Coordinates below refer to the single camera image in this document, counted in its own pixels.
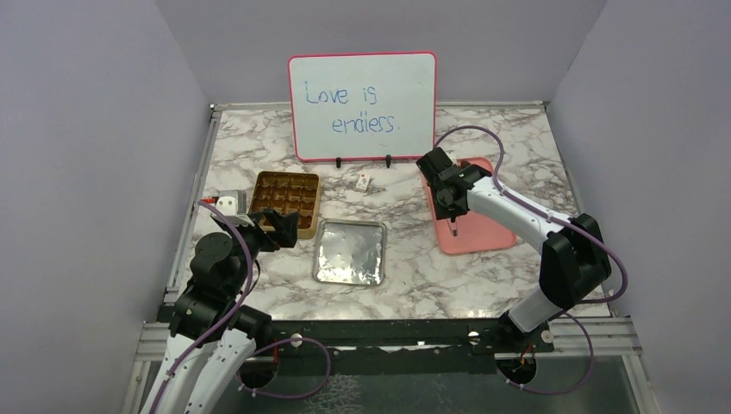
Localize gold chocolate box tray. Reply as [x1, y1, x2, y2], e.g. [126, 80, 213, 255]
[248, 171, 322, 240]

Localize small white card box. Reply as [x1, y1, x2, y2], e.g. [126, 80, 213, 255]
[356, 173, 371, 191]

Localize pink plastic tray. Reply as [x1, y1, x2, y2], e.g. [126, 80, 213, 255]
[421, 176, 516, 255]

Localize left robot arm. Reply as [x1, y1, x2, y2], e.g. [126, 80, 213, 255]
[141, 203, 299, 413]

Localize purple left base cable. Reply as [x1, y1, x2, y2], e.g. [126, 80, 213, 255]
[234, 336, 333, 401]

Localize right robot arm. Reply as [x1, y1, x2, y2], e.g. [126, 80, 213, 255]
[416, 148, 611, 351]

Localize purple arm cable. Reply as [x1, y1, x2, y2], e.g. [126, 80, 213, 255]
[148, 199, 254, 414]
[434, 124, 629, 305]

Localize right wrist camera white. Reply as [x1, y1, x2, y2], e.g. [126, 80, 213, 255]
[445, 150, 459, 164]

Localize silver tin lid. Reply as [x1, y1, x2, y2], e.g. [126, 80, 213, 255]
[312, 219, 387, 286]

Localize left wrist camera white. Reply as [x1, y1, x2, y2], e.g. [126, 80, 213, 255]
[203, 190, 253, 226]

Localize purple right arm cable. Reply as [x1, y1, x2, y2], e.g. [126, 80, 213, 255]
[434, 124, 629, 305]

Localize pink-framed whiteboard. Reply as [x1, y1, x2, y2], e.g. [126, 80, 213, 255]
[288, 51, 438, 162]

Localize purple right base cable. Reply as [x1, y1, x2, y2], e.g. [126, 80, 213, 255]
[495, 310, 597, 397]

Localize pink silicone tongs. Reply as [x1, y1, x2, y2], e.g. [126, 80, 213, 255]
[447, 220, 459, 237]

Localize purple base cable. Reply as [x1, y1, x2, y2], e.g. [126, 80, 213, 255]
[234, 336, 333, 401]
[495, 310, 597, 397]

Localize black table base rail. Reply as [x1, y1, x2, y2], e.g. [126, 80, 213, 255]
[235, 317, 553, 384]

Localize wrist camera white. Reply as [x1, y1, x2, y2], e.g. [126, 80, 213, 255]
[203, 190, 253, 226]
[445, 150, 459, 164]

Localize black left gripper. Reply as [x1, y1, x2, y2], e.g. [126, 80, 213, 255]
[222, 207, 299, 295]

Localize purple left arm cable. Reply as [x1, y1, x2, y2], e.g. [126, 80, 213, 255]
[148, 199, 254, 414]

